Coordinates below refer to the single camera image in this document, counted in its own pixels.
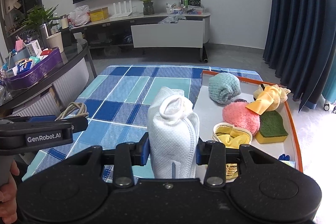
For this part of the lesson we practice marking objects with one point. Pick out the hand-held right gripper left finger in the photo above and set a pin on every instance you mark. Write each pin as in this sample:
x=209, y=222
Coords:
x=145, y=149

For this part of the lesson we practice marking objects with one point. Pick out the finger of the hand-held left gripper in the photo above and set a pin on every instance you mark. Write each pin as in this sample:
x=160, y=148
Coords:
x=73, y=123
x=42, y=118

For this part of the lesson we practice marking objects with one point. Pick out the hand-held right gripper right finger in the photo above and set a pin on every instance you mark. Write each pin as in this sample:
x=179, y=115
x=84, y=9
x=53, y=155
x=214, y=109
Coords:
x=199, y=151

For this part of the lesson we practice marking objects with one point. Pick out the white face mask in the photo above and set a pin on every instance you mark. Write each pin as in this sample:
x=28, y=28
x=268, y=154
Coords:
x=173, y=134

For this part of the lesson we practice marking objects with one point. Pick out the yellow striped towel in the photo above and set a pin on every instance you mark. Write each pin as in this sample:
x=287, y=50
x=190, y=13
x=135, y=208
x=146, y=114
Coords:
x=231, y=137

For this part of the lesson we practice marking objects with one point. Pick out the white box with orange edge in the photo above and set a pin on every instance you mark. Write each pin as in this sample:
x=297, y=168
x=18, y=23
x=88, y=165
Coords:
x=204, y=113

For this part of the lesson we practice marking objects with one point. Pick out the pink plush ball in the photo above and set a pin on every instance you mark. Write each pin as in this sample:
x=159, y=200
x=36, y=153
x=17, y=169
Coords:
x=240, y=115

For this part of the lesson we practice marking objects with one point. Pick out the light blue plush ball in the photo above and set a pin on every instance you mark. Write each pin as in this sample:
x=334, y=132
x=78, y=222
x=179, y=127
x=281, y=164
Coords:
x=223, y=87

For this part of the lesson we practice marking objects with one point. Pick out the yellow green sponge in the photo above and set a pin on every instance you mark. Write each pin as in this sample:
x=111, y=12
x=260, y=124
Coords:
x=271, y=127

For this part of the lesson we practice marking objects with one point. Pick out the yellow cloth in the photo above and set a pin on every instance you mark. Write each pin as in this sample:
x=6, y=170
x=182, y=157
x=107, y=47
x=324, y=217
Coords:
x=262, y=104

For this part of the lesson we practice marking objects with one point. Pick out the person's left hand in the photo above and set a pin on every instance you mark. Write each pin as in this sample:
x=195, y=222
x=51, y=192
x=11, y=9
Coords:
x=9, y=195

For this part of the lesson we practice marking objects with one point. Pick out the purple tray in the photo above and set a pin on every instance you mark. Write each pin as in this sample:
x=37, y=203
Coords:
x=39, y=70

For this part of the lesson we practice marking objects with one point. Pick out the blue checked tablecloth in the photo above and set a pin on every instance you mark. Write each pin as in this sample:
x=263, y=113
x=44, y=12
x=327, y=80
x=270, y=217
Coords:
x=123, y=98

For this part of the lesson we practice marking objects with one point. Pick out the group of packets in tray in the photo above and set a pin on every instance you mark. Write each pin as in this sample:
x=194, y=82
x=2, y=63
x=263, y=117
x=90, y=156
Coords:
x=26, y=61

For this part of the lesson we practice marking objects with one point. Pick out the round dark coffee table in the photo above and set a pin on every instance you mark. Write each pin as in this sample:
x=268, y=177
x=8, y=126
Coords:
x=73, y=56

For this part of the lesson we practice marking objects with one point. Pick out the white paper cup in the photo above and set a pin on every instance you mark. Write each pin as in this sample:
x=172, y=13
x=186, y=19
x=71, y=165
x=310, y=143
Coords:
x=55, y=43

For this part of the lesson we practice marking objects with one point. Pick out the steel tumbler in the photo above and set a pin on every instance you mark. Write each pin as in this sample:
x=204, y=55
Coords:
x=45, y=35

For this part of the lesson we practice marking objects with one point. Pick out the black rolled mat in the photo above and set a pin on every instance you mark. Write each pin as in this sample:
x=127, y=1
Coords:
x=205, y=54

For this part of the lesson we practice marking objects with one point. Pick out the green leafy plant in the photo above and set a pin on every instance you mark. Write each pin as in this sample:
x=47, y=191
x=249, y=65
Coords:
x=39, y=16

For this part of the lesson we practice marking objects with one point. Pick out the white plastic bag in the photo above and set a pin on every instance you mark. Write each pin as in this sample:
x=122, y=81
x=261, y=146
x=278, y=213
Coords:
x=79, y=16

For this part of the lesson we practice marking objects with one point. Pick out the yellow box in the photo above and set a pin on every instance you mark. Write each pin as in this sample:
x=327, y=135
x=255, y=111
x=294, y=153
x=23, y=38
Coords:
x=99, y=14

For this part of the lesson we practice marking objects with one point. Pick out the white tv cabinet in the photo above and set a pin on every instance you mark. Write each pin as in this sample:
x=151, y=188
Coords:
x=168, y=35

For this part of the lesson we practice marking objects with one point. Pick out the white router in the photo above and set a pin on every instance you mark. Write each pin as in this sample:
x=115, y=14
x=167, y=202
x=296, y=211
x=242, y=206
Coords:
x=121, y=11

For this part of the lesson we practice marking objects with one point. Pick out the pile of small packets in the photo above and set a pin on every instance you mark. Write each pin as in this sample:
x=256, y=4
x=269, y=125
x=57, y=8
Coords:
x=183, y=12

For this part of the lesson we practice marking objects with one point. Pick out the black green box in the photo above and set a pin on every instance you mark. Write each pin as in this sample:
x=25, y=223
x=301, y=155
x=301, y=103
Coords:
x=190, y=0

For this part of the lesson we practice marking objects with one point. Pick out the dark blue curtain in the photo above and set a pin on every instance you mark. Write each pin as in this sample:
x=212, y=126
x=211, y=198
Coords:
x=302, y=29

